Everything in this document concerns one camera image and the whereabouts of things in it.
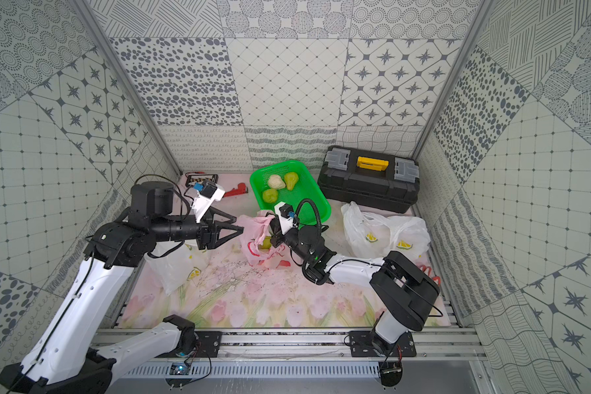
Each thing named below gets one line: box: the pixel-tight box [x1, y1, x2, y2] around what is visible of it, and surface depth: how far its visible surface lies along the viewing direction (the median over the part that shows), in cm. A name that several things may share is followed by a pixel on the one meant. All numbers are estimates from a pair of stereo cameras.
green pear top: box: [284, 171, 299, 191], surface depth 115 cm
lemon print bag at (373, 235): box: [340, 201, 431, 259], surface depth 95 cm
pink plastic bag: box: [237, 210, 292, 270], surface depth 71 cm
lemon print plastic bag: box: [144, 239, 209, 296], surface depth 82 cm
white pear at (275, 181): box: [267, 174, 287, 190], surface depth 113 cm
